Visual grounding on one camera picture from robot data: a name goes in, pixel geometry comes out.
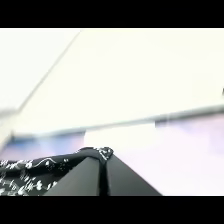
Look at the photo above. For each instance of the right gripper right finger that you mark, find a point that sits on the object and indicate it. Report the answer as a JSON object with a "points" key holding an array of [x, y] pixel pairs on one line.
{"points": [[125, 180]]}

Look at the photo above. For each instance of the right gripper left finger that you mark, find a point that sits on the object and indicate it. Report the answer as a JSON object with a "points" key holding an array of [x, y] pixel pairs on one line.
{"points": [[83, 180]]}

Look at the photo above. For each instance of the black floral garment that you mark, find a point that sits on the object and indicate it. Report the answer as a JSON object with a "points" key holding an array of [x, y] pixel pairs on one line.
{"points": [[33, 171]]}

